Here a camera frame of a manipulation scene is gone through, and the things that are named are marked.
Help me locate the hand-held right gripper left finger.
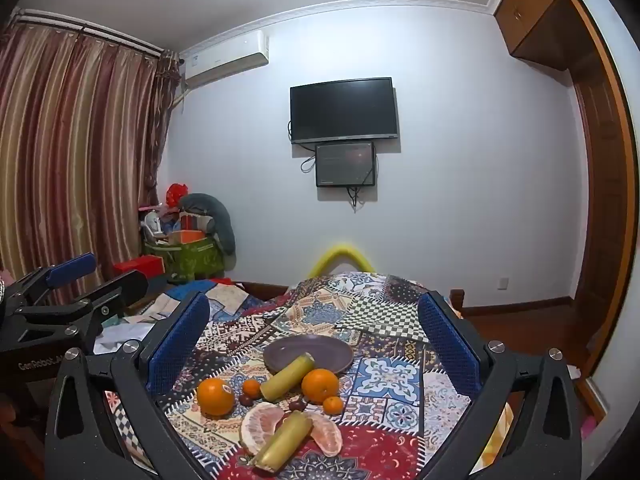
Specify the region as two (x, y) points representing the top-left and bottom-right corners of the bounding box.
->
(45, 291), (211, 480)

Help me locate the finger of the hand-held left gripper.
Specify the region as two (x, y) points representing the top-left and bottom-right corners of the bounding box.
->
(15, 269), (150, 333)
(7, 253), (97, 306)

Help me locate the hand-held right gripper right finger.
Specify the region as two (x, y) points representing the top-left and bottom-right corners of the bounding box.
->
(417, 290), (584, 480)

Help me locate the orange with sticker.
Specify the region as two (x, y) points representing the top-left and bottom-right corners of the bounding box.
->
(196, 377), (236, 417)

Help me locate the sugarcane piece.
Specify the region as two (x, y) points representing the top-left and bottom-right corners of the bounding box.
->
(260, 352), (316, 402)
(252, 410), (313, 473)

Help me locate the peeled pomelo segment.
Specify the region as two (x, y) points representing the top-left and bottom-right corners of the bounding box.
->
(240, 406), (287, 456)
(306, 412), (344, 457)

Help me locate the purple plate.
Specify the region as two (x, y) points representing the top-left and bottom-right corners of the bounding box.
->
(263, 335), (354, 376)

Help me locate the plain large orange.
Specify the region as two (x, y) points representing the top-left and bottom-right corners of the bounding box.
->
(301, 368), (341, 405)

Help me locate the red flat box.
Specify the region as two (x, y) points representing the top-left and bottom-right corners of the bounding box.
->
(113, 255), (166, 279)

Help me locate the patchwork printed blanket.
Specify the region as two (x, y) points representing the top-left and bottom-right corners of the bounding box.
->
(102, 270), (516, 480)

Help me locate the blue and beige quilt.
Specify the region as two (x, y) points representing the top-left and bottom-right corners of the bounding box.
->
(162, 279), (263, 323)

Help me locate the orange box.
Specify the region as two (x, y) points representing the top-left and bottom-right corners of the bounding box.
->
(167, 230), (207, 247)

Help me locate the red plastic bag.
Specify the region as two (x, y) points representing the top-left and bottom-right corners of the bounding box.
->
(166, 183), (190, 209)

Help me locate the striped red curtain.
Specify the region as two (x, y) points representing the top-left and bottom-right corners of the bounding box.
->
(0, 10), (182, 288)

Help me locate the yellow foam tube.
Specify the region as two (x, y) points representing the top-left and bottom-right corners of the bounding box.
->
(307, 244), (374, 279)

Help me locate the curtain rod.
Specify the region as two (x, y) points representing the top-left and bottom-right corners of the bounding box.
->
(10, 6), (182, 63)

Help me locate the white air conditioner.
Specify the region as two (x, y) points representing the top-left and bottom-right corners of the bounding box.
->
(178, 30), (270, 87)

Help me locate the wooden overhead cabinet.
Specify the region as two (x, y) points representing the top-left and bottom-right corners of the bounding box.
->
(492, 0), (592, 72)

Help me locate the small black wall monitor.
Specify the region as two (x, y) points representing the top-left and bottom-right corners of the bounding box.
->
(314, 142), (377, 189)

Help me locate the wooden door frame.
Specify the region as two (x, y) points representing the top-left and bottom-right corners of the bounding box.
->
(560, 0), (637, 378)

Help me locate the black wall television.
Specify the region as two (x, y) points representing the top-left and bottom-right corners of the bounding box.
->
(290, 77), (400, 146)

